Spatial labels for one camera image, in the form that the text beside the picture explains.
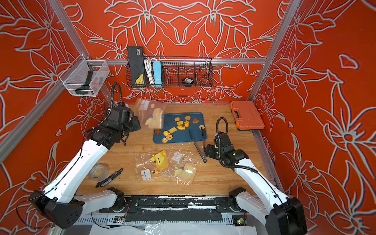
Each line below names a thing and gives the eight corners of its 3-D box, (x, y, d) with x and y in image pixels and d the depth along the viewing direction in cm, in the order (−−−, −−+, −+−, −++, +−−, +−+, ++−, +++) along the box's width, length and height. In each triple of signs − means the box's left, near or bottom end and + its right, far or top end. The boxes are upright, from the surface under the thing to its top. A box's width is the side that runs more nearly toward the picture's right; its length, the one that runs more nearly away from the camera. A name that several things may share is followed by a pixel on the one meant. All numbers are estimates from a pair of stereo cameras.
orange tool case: (236, 132, 104) (238, 127, 100) (229, 105, 121) (231, 100, 117) (262, 132, 104) (266, 127, 100) (252, 105, 121) (254, 100, 117)
